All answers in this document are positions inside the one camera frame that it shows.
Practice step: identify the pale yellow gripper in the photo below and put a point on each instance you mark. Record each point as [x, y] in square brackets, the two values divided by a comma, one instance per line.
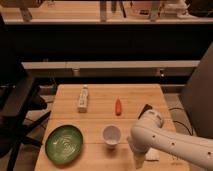
[138, 160]

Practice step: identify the white rectangular sponge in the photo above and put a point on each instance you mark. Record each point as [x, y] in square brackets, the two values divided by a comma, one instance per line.
[152, 155]

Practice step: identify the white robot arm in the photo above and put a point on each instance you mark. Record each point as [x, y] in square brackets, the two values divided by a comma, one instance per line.
[147, 132]

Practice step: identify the white ceramic cup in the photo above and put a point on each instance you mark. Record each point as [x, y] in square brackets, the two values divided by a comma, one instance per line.
[111, 136]

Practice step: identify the green ceramic plate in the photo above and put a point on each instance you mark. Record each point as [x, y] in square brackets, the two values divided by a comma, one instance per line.
[64, 144]

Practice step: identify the black rectangular remote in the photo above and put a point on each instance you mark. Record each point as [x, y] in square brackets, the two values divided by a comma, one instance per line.
[146, 107]

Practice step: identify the orange toy carrot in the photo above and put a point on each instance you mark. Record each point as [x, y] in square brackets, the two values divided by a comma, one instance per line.
[118, 107]

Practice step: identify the grey chair back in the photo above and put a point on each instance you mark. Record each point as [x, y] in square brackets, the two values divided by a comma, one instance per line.
[197, 96]

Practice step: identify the black office chair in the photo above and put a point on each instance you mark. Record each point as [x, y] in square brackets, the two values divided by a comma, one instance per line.
[22, 98]

